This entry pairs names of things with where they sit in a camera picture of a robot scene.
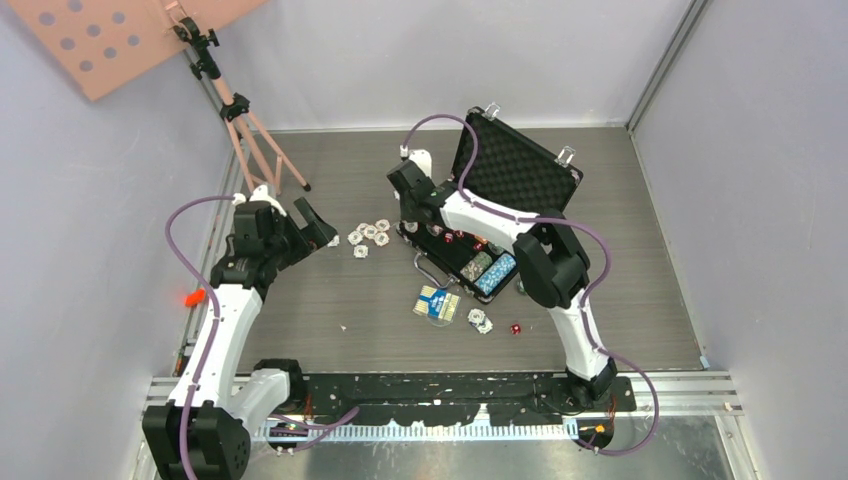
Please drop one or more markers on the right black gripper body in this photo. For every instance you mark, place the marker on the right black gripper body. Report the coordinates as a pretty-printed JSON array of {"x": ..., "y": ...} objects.
[{"x": 406, "y": 211}]

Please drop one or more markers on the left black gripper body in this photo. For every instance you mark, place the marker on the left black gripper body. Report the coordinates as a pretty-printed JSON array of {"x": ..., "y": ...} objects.
[{"x": 287, "y": 244}]

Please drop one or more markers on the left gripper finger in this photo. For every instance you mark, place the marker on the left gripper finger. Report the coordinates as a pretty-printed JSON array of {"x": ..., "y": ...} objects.
[
  {"x": 315, "y": 237},
  {"x": 313, "y": 220}
]

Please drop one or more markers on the blue playing card deck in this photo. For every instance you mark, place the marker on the blue playing card deck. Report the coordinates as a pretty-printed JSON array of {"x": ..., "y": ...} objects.
[{"x": 438, "y": 306}]

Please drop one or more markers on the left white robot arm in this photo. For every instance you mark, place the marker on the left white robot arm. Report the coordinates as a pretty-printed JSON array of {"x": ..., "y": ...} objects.
[{"x": 204, "y": 429}]

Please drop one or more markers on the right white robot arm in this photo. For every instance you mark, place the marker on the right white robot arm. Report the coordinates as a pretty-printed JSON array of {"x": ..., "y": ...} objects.
[{"x": 550, "y": 260}]

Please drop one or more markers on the blue white chip lower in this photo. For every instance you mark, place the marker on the blue white chip lower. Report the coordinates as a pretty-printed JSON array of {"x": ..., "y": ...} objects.
[{"x": 361, "y": 251}]

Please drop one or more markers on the black poker chip case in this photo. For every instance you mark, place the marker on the black poker chip case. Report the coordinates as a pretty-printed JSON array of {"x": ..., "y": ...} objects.
[{"x": 500, "y": 164}]

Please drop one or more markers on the grey camo chip stack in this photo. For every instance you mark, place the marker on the grey camo chip stack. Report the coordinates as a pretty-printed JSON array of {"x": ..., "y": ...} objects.
[{"x": 477, "y": 266}]

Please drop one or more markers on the light blue chip stack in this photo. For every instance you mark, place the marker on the light blue chip stack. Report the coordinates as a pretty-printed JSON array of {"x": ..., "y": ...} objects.
[{"x": 491, "y": 278}]

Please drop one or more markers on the blue white chip pair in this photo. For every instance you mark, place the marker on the blue white chip pair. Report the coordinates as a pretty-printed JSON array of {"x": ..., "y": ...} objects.
[{"x": 479, "y": 321}]

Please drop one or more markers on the pink music stand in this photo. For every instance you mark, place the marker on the pink music stand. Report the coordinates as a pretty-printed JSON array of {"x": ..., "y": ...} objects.
[{"x": 103, "y": 45}]

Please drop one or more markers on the orange clip on rail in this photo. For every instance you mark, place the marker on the orange clip on rail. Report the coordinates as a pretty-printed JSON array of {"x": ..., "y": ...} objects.
[{"x": 195, "y": 298}]

